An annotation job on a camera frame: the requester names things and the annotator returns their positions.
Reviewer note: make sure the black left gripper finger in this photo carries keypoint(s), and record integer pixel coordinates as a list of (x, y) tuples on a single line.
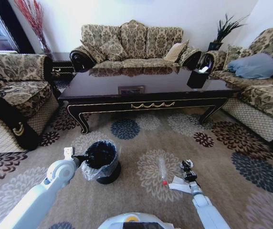
[(87, 156)]

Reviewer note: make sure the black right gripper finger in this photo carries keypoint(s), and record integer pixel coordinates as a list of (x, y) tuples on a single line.
[(183, 165), (190, 168)]

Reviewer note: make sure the black round trash bin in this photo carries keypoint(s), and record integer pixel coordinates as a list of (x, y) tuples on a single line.
[(108, 170)]

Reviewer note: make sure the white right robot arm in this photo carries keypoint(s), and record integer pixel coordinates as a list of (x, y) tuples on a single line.
[(204, 205)]

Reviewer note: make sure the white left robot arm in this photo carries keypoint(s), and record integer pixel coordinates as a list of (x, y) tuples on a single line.
[(38, 198)]

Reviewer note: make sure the clear plastic bin liner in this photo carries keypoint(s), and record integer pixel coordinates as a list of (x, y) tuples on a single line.
[(88, 173)]

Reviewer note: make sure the crumpled white paper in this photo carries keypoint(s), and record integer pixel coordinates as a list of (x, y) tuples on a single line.
[(179, 184)]

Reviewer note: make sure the clear bottle with red cap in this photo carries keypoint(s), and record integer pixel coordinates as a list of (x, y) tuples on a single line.
[(162, 170)]

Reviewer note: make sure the floral patterned rug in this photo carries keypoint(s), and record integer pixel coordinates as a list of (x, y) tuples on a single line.
[(136, 143)]

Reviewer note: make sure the white robot front shell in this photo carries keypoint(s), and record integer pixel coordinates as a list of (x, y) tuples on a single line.
[(134, 221)]

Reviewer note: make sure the black square box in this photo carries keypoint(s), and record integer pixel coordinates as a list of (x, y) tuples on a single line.
[(197, 80)]

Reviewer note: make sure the dark glossy coffee table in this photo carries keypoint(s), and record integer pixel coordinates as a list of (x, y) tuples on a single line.
[(136, 81)]

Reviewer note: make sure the patterned sofa with gold emblem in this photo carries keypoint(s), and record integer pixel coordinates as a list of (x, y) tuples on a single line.
[(14, 90)]

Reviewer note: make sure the dark side table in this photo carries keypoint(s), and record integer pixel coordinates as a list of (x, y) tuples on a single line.
[(61, 64)]

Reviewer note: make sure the white item in black box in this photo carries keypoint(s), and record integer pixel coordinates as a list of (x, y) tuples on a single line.
[(203, 69)]

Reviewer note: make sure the patterned sofa with blue cushion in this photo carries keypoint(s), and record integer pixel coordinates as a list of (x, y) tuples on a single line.
[(265, 100)]

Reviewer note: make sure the patterned throw pillow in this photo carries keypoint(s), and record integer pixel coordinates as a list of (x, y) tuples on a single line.
[(110, 50)]

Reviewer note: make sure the beige throw pillow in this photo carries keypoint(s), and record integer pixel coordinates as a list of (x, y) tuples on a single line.
[(175, 52)]

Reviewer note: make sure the blue cushion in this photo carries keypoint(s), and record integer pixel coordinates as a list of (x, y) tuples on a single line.
[(253, 66)]

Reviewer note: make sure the green plant in black pot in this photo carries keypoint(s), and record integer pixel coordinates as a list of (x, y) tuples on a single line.
[(216, 45)]

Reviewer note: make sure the patterned two-seat sofa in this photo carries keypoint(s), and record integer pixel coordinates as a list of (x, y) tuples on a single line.
[(136, 40)]

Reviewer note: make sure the red branch decoration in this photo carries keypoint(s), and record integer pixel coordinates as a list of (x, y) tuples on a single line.
[(35, 21)]

